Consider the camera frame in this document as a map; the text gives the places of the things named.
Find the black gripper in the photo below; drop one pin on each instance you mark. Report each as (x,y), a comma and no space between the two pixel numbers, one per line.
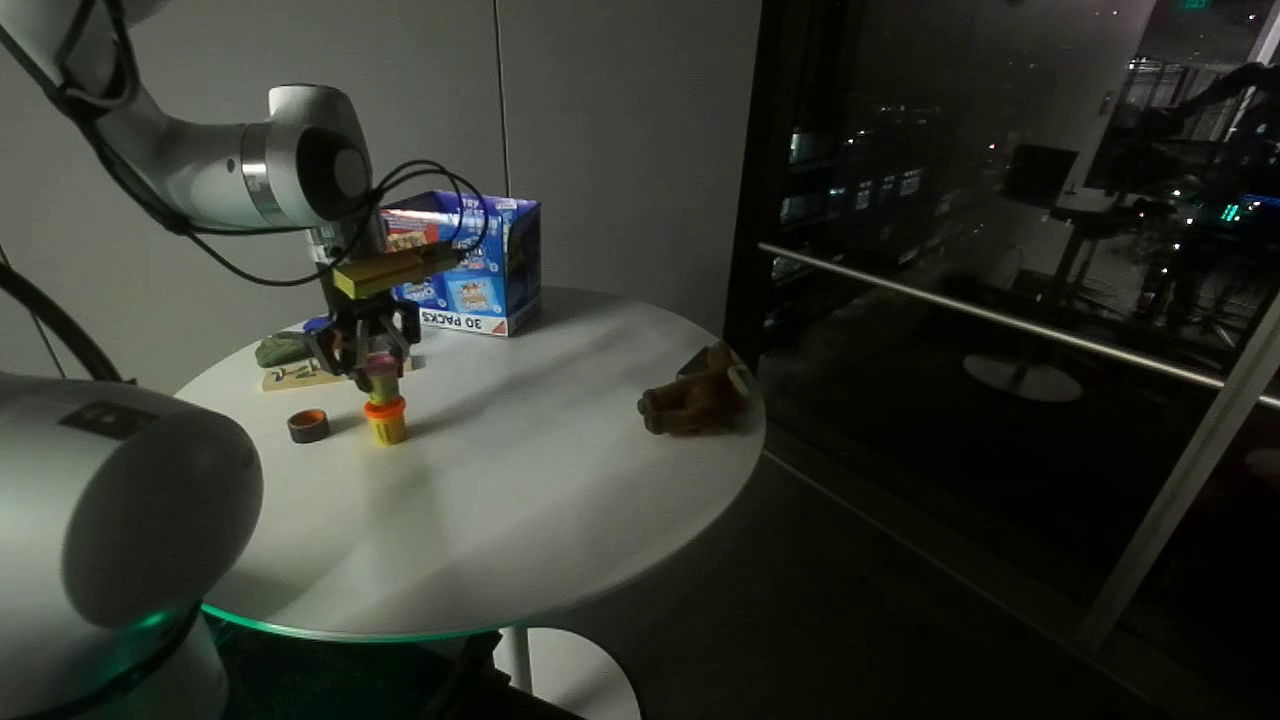
(363,321)

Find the black masking tape roll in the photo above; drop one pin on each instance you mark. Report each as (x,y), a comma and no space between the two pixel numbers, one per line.
(311,427)

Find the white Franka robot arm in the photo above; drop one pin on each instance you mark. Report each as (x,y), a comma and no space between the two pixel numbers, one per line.
(242,173)

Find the yellow container orange lid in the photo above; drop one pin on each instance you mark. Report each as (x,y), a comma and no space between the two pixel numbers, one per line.
(387,427)

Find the blue toy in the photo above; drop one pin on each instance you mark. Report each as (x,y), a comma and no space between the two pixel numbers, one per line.
(312,329)

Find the green toy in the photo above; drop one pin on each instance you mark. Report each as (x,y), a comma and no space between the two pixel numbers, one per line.
(280,350)

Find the blue snack pack carton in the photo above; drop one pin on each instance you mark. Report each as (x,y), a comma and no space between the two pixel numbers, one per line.
(497,266)

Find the round white table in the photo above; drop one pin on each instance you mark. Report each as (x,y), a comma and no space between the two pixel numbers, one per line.
(534,504)

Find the brown crumpled plush toy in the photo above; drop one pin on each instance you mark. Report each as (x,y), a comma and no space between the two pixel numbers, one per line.
(698,395)

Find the white table base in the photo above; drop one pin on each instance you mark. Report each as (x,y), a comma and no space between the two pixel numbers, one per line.
(587,682)

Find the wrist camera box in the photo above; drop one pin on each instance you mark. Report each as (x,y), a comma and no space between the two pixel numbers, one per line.
(387,274)

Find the white window rail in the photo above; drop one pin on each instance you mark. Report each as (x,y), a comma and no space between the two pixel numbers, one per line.
(932,299)

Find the white slanted window post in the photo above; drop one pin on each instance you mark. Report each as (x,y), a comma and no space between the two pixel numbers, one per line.
(1173,480)

